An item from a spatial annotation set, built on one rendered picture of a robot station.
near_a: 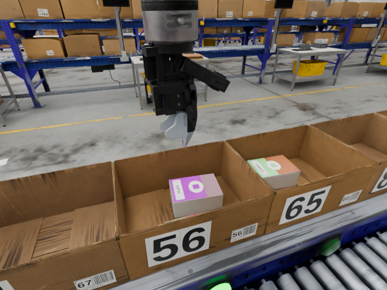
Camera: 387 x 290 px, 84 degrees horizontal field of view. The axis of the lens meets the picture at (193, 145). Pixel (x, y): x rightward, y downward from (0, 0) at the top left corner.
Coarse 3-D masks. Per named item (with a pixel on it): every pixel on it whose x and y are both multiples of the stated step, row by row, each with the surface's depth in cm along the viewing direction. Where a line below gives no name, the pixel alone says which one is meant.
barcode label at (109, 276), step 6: (96, 276) 48; (102, 276) 48; (108, 276) 49; (114, 276) 50; (78, 282) 47; (84, 282) 47; (90, 282) 48; (96, 282) 49; (102, 282) 49; (108, 282) 50; (78, 288) 48; (84, 288) 48; (90, 288) 49
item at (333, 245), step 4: (332, 240) 67; (336, 240) 67; (328, 244) 66; (332, 244) 66; (336, 244) 66; (340, 244) 68; (324, 248) 67; (328, 248) 66; (332, 248) 67; (336, 248) 68; (324, 252) 67; (328, 252) 67; (332, 252) 68
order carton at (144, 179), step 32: (128, 160) 69; (160, 160) 73; (192, 160) 78; (224, 160) 81; (128, 192) 75; (160, 192) 78; (224, 192) 78; (256, 192) 63; (128, 224) 66; (160, 224) 47; (192, 224) 50; (224, 224) 54; (128, 256) 48; (192, 256) 57
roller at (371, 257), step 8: (352, 248) 77; (360, 248) 75; (368, 248) 75; (360, 256) 74; (368, 256) 73; (376, 256) 72; (368, 264) 72; (376, 264) 70; (384, 264) 70; (376, 272) 70; (384, 272) 68; (384, 280) 68
